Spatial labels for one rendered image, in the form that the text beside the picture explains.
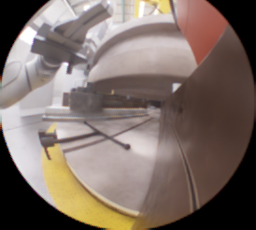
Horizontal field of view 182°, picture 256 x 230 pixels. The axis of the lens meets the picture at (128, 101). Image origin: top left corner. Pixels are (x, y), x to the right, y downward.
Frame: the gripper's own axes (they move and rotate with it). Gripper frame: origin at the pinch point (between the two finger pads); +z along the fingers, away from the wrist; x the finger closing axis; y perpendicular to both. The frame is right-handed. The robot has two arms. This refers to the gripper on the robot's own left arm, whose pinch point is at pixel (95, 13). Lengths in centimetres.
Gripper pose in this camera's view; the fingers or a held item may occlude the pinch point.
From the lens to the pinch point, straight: 13.8
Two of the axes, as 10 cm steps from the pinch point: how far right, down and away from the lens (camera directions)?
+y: 0.0, 10.0, -0.3
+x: -3.9, -0.3, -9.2
